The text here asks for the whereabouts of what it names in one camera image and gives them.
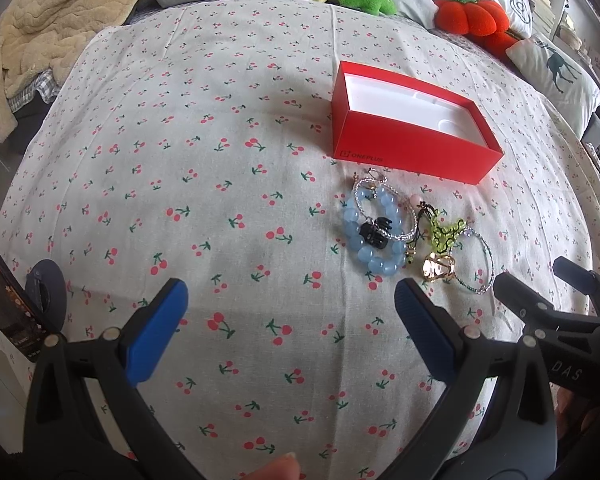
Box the left hand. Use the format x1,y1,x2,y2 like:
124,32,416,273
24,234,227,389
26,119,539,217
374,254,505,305
245,453,301,480

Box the light blue bead bracelet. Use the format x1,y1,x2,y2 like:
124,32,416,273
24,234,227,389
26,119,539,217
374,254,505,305
342,186,410,276

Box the clear crystal bead bracelet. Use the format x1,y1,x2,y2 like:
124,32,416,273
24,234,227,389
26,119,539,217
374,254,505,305
351,176,420,242

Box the cherry print bed sheet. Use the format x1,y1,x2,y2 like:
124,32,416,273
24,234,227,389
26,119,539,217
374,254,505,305
0,0,600,479

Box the white deer print pillow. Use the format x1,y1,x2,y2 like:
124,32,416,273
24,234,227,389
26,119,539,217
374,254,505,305
505,32,600,140

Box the orange persimmon plush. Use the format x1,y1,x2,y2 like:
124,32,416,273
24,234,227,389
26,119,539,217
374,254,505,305
434,0,518,63

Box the right hand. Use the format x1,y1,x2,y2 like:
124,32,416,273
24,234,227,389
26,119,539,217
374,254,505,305
554,387,600,441

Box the red cardboard box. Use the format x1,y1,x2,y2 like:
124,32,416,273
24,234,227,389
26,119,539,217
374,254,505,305
332,61,504,185

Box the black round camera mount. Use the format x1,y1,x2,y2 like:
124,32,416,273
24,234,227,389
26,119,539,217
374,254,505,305
24,259,67,332

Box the beige quilted blanket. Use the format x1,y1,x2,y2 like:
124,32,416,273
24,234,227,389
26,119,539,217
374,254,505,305
0,0,138,143

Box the green beaded butterfly charm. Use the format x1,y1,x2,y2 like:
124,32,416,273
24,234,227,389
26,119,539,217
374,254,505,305
406,200,468,258

